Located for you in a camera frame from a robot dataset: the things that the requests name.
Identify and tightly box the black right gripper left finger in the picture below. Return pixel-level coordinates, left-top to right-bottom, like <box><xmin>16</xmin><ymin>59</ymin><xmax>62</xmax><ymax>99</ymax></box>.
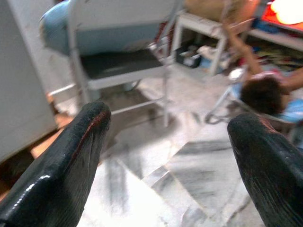
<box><xmin>0</xmin><ymin>100</ymin><xmax>112</xmax><ymax>227</ymax></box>

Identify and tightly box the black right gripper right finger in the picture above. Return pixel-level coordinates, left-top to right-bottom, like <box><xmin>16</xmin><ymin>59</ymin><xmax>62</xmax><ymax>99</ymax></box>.
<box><xmin>227</xmin><ymin>112</ymin><xmax>303</xmax><ymax>227</ymax></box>

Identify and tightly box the white fridge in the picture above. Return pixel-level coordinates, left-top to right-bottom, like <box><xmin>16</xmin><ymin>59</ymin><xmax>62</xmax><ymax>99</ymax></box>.
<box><xmin>0</xmin><ymin>0</ymin><xmax>57</xmax><ymax>163</ymax></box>

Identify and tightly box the person with dark hair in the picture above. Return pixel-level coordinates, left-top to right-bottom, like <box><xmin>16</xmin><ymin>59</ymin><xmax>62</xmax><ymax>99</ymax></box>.
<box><xmin>226</xmin><ymin>14</ymin><xmax>303</xmax><ymax>123</ymax></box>

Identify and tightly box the grey metal folding chair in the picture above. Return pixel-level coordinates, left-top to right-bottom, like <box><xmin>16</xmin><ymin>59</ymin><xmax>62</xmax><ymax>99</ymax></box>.
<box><xmin>67</xmin><ymin>0</ymin><xmax>184</xmax><ymax>128</ymax></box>

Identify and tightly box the black box with white label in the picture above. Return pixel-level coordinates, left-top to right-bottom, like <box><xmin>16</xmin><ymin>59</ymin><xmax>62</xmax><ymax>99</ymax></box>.
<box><xmin>175</xmin><ymin>44</ymin><xmax>202</xmax><ymax>69</ymax></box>

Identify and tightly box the orange red box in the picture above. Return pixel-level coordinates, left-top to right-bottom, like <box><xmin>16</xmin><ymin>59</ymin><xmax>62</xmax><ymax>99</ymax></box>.
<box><xmin>261</xmin><ymin>0</ymin><xmax>303</xmax><ymax>31</ymax></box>

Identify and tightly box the white low table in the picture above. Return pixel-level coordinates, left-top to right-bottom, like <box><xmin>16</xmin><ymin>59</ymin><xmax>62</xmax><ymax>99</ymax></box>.
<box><xmin>170</xmin><ymin>9</ymin><xmax>303</xmax><ymax>76</ymax></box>

